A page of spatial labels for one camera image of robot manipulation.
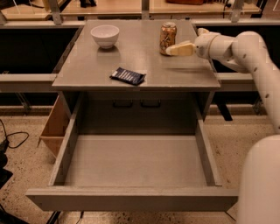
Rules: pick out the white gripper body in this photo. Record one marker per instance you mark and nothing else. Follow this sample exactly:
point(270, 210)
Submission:
point(203, 45)

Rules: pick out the orange patterned drink can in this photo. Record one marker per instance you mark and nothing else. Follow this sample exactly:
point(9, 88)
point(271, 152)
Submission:
point(168, 34)

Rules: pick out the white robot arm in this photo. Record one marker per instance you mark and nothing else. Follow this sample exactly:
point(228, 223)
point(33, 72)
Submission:
point(259, 193)

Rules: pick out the grey cabinet with top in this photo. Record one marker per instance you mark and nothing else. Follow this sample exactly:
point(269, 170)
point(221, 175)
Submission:
point(174, 92)

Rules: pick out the open grey top drawer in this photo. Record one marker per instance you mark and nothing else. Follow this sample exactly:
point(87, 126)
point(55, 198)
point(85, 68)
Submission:
point(145, 156)

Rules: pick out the dark blue snack packet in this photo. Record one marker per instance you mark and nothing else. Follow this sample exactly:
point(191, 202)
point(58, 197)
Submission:
point(127, 76)

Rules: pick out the white ceramic bowl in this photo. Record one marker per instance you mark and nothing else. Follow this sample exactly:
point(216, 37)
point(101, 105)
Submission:
point(105, 36)

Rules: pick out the wooden back table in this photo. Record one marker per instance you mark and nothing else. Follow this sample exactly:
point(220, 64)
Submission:
point(40, 9)

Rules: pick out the right grey metal rail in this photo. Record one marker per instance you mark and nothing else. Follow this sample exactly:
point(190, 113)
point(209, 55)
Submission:
point(236, 82)

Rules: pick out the grey metal rail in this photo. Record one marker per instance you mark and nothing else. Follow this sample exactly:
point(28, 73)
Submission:
point(27, 83)
point(236, 82)

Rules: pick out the left grey metal rail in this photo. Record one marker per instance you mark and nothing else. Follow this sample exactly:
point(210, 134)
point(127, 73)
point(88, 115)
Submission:
point(27, 83)

